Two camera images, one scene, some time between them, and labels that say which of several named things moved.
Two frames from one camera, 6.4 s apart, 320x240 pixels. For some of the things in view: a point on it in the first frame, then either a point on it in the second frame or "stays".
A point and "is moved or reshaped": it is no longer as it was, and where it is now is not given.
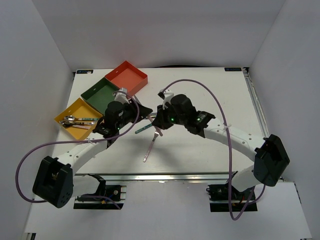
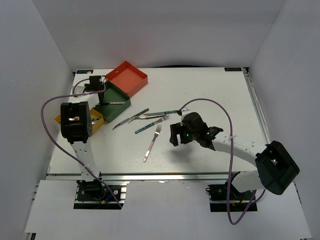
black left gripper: (144, 111) → (87, 87)
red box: (127, 76) stays
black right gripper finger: (162, 119) → (177, 129)
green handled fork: (149, 125) stays
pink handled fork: (156, 134) stays
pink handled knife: (157, 129) is moved or reshaped
